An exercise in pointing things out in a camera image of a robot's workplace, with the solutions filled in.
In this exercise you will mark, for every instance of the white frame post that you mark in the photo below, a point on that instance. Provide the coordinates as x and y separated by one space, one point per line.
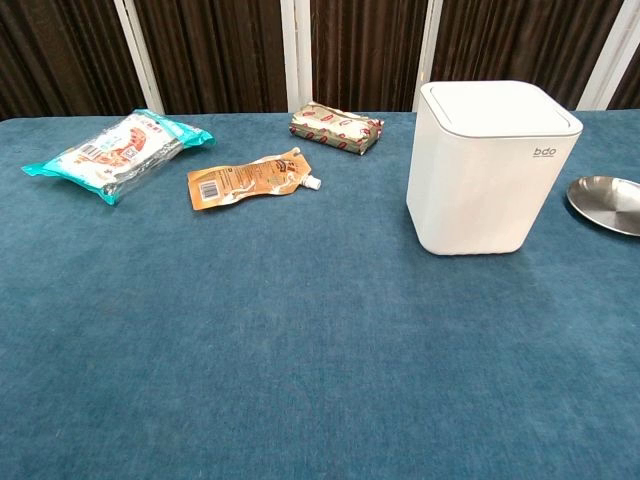
137 55
627 25
426 50
296 50

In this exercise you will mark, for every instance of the white plastic bin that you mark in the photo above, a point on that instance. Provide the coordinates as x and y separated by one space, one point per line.
480 190

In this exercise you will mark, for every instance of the round stainless steel plate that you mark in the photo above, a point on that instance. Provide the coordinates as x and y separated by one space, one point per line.
605 205

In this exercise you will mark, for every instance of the orange spout pouch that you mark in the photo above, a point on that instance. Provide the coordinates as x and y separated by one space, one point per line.
240 182

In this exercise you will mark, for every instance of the dark brown curtain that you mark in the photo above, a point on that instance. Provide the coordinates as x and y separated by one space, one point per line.
225 50

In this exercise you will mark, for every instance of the brown wrapped food package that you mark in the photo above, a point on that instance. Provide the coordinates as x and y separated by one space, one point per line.
335 127

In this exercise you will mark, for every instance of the blue table mat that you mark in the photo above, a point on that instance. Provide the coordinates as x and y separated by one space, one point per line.
300 350

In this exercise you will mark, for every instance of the teal white snack package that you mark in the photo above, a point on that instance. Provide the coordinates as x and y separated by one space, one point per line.
110 150

